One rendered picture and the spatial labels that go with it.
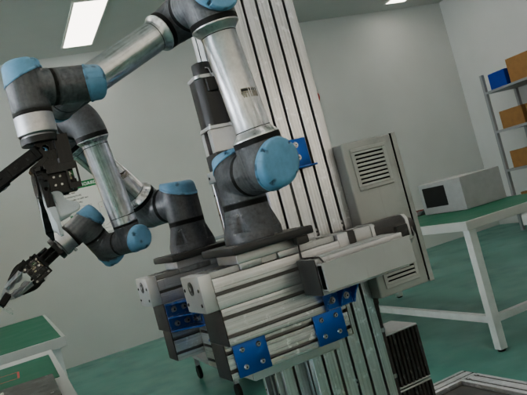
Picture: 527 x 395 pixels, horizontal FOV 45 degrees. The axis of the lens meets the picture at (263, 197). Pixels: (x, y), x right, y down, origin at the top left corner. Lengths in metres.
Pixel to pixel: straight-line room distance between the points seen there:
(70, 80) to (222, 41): 0.37
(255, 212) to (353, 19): 7.42
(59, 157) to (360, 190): 0.93
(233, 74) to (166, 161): 5.91
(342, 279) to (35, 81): 0.80
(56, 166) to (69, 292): 5.84
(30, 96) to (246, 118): 0.48
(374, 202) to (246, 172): 0.55
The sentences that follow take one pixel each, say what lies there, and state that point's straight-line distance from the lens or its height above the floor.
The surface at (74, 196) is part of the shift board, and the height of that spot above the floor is 1.76.
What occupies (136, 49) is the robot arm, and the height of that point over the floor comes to 1.54.
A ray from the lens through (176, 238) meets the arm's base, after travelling 2.02.
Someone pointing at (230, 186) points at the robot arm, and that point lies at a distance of 1.54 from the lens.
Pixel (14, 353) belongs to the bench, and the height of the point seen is 0.74.
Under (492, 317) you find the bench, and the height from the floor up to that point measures 0.20.
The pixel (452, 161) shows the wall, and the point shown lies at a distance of 9.21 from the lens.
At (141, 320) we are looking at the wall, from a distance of 7.20.
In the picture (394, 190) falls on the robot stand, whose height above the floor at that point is 1.05.
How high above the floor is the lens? 1.11
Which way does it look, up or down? 1 degrees up
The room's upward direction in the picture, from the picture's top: 15 degrees counter-clockwise
